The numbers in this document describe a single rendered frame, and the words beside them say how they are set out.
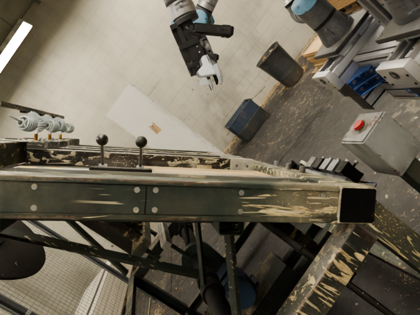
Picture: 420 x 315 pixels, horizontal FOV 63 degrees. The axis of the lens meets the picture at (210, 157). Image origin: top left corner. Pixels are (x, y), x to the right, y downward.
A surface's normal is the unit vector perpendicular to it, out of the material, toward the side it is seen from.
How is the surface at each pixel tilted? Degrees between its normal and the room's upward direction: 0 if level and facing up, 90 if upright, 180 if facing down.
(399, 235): 90
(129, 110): 90
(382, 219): 90
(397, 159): 90
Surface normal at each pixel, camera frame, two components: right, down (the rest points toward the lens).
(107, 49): 0.11, 0.18
